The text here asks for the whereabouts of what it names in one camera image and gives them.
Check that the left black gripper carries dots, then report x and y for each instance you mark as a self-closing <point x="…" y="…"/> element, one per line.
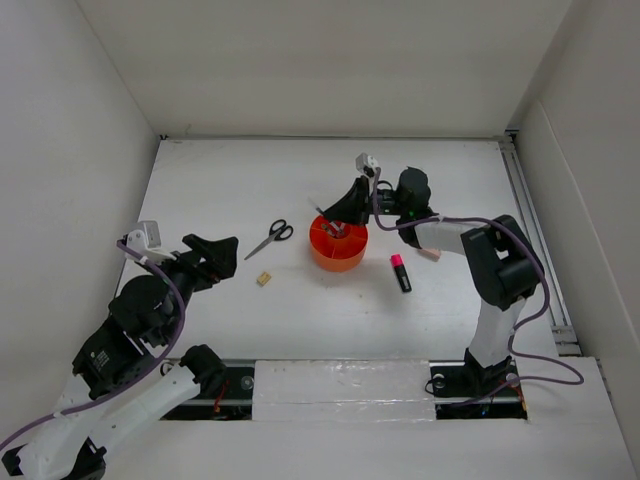
<point x="221" y="259"/>

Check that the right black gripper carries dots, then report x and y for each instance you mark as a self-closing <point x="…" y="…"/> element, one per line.
<point x="355" y="206"/>

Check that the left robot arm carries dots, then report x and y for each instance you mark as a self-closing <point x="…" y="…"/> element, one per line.
<point x="144" y="322"/>

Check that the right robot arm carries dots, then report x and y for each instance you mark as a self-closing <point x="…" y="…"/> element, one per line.
<point x="504" y="269"/>

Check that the orange round compartment organizer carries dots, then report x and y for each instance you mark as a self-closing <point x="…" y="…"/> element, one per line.
<point x="337" y="254"/>

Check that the small tan eraser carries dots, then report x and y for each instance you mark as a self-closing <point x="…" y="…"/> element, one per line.
<point x="263" y="279"/>

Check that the pink capped black highlighter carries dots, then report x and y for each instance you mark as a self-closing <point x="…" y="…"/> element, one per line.
<point x="400" y="272"/>

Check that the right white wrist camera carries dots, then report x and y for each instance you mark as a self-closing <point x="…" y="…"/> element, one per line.
<point x="367" y="165"/>

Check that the black handled scissors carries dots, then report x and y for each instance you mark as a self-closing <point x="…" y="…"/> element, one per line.
<point x="280" y="230"/>

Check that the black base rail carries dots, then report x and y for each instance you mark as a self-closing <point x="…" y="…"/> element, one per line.
<point x="347" y="391"/>

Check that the aluminium side rail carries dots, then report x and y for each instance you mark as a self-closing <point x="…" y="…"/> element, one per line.
<point x="557" y="316"/>

